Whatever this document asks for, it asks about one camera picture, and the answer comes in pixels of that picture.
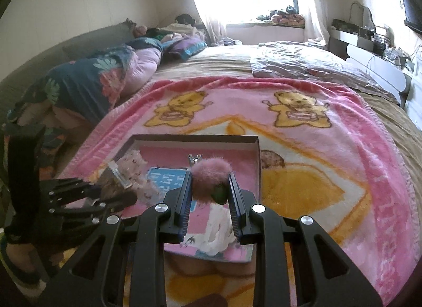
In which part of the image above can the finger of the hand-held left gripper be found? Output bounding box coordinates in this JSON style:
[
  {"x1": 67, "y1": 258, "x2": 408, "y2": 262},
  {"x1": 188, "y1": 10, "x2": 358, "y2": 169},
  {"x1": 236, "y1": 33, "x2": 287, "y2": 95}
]
[
  {"x1": 49, "y1": 191, "x2": 138, "y2": 228},
  {"x1": 41, "y1": 178, "x2": 103, "y2": 203}
]

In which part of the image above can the white plastic bag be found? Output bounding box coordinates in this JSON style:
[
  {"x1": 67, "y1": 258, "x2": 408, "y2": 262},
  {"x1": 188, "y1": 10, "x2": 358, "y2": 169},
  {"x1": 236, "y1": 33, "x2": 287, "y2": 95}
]
[{"x1": 197, "y1": 203, "x2": 237, "y2": 257}]

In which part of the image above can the pink fluffy hair clip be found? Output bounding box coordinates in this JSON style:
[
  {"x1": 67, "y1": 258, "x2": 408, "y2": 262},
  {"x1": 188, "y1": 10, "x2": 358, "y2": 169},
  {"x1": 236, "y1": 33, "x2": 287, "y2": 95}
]
[{"x1": 187, "y1": 153, "x2": 233, "y2": 204}]

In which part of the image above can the dark floral quilt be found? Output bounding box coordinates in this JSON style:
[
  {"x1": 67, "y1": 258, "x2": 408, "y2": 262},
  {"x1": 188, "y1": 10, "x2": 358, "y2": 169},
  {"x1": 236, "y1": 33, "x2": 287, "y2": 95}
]
[{"x1": 0, "y1": 37, "x2": 165, "y2": 166}]

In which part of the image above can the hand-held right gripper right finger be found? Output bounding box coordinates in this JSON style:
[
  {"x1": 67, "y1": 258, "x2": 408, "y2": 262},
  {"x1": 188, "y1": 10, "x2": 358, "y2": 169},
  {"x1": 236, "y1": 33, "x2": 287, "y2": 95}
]
[{"x1": 227, "y1": 172, "x2": 390, "y2": 307}]

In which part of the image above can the clothes pile on windowsill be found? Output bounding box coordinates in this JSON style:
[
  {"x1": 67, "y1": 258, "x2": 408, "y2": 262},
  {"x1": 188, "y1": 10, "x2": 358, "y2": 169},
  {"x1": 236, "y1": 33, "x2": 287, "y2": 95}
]
[{"x1": 256, "y1": 5, "x2": 306, "y2": 26}]

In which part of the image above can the grey desk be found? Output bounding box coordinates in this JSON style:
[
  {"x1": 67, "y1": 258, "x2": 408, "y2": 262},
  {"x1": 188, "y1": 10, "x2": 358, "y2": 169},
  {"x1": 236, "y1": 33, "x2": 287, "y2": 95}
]
[{"x1": 329, "y1": 18, "x2": 396, "y2": 57}]

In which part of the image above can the oval table mirror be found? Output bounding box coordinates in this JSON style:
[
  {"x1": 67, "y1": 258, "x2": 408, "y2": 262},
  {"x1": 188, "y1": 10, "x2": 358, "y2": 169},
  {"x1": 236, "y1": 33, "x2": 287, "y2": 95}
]
[{"x1": 349, "y1": 2, "x2": 375, "y2": 28}]

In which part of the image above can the white dresser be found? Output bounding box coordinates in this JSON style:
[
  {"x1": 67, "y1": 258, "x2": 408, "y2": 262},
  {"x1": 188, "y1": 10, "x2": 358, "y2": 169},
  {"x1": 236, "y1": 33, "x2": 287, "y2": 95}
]
[{"x1": 400, "y1": 46, "x2": 422, "y2": 123}]

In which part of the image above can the bed with tan sheet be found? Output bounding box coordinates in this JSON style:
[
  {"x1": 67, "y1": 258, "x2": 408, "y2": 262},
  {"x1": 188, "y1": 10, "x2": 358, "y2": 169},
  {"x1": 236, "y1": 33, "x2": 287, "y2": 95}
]
[{"x1": 49, "y1": 39, "x2": 422, "y2": 261}]

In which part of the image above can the purple pillow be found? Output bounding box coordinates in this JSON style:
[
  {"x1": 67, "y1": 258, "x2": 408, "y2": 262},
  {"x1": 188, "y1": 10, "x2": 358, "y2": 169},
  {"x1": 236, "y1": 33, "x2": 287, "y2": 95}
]
[{"x1": 167, "y1": 36, "x2": 209, "y2": 61}]

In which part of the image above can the pink bear printed blanket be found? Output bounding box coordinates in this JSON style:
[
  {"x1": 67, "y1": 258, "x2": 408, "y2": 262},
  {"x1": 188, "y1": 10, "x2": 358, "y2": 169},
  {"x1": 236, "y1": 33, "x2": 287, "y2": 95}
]
[{"x1": 56, "y1": 76, "x2": 416, "y2": 307}]

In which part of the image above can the white sheer curtain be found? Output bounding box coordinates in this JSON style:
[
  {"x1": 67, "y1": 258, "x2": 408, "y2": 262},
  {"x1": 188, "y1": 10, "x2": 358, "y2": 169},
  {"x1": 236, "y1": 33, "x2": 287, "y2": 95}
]
[
  {"x1": 293, "y1": 0, "x2": 331, "y2": 46},
  {"x1": 185, "y1": 0, "x2": 232, "y2": 44}
]

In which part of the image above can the shallow pink cardboard box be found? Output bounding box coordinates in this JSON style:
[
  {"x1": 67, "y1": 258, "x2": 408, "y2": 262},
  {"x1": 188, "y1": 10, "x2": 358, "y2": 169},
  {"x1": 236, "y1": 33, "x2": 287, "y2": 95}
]
[{"x1": 114, "y1": 134, "x2": 263, "y2": 263}]

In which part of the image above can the clear floral-print packet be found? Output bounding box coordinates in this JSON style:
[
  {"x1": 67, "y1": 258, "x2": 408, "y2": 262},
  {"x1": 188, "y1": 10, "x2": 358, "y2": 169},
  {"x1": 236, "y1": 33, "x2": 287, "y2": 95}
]
[{"x1": 99, "y1": 150, "x2": 150, "y2": 202}]

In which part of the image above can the person's left forearm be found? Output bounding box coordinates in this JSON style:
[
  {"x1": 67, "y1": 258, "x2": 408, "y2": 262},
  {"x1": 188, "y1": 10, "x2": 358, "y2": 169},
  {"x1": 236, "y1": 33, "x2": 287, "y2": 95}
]
[{"x1": 0, "y1": 228, "x2": 66, "y2": 285}]

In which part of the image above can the black television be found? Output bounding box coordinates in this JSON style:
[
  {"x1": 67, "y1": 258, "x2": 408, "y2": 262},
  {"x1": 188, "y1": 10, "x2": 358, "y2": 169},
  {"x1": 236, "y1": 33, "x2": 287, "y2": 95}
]
[{"x1": 396, "y1": 0, "x2": 422, "y2": 35}]

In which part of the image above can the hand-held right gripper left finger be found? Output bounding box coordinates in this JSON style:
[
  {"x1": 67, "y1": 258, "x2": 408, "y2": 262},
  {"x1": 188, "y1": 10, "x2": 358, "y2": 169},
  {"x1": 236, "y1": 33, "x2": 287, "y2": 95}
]
[{"x1": 35, "y1": 171, "x2": 194, "y2": 307}]

